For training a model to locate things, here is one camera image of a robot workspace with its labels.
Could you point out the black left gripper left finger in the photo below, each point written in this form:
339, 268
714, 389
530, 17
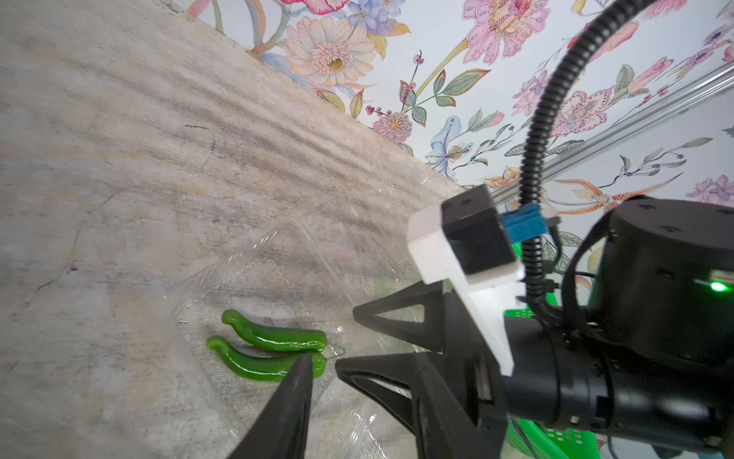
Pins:
281, 429

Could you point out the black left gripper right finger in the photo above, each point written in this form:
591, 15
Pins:
442, 429

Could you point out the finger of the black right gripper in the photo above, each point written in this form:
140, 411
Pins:
415, 315
391, 381

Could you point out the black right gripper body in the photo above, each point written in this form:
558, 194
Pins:
676, 399

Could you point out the green peppers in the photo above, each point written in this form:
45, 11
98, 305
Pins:
282, 347

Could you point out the green plastic mesh basket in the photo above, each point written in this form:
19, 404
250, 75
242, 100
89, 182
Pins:
531, 440

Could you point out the clear pepper container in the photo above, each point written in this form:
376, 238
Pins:
309, 272

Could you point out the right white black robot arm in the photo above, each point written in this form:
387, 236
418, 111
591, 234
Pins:
663, 261

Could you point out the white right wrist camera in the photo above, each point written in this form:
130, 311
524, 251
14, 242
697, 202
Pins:
467, 241

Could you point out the right aluminium corner post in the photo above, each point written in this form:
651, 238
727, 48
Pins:
667, 134

